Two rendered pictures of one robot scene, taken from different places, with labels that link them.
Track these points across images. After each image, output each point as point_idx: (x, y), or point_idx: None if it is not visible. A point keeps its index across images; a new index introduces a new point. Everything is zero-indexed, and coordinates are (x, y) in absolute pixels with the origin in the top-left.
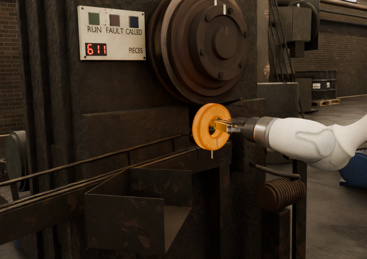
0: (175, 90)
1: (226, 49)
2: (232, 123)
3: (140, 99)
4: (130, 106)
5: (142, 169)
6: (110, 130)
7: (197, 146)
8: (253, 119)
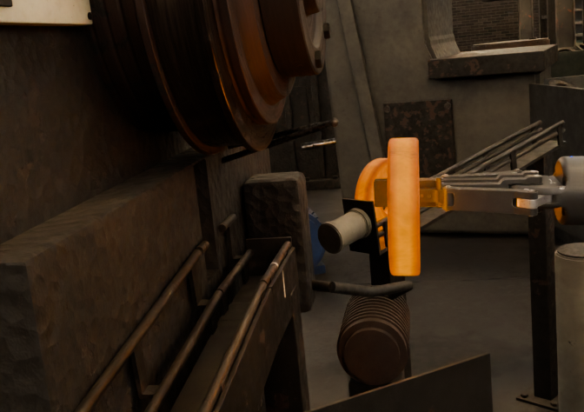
0: (202, 117)
1: None
2: (503, 185)
3: (89, 164)
4: (73, 195)
5: (347, 401)
6: (82, 298)
7: (233, 275)
8: (581, 162)
